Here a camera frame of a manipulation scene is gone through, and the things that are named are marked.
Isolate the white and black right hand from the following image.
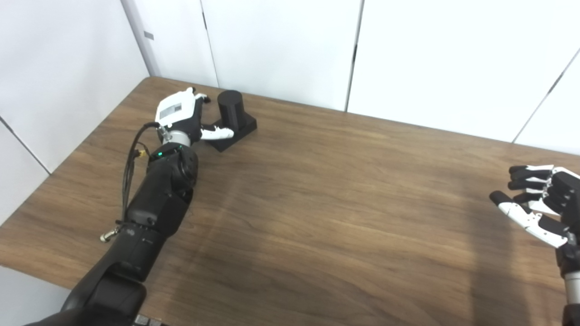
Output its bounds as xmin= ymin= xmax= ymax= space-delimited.
xmin=489 ymin=164 xmax=580 ymax=277

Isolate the black peg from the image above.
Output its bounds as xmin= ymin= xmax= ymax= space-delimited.
xmin=204 ymin=90 xmax=258 ymax=153

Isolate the white and black left hand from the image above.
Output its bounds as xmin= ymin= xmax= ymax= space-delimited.
xmin=155 ymin=87 xmax=235 ymax=145

